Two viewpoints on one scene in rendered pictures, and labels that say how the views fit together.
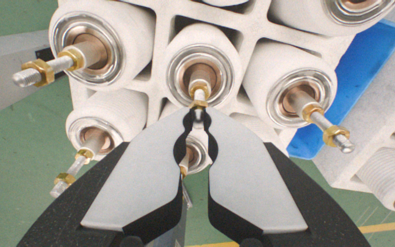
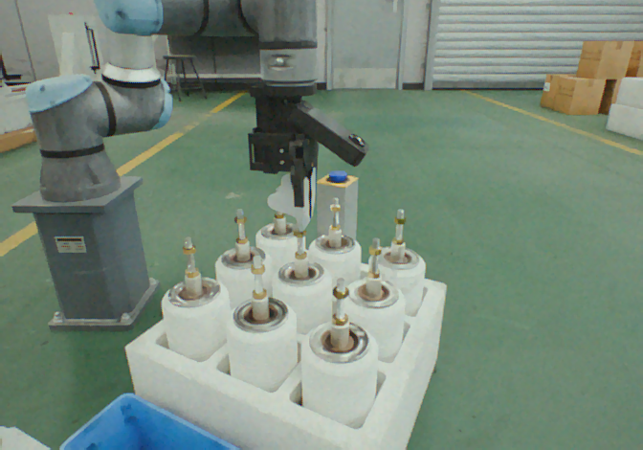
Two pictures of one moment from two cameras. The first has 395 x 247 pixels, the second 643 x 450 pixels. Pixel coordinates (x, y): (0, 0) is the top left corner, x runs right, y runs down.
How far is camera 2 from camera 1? 57 cm
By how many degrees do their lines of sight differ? 63
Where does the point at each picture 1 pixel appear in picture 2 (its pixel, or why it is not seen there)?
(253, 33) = not seen: hidden behind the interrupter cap
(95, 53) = (334, 241)
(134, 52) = (328, 258)
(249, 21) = not seen: hidden behind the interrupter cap
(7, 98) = (321, 219)
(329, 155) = not seen: outside the picture
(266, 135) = (221, 315)
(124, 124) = (283, 244)
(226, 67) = (305, 282)
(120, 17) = (347, 258)
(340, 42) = (281, 405)
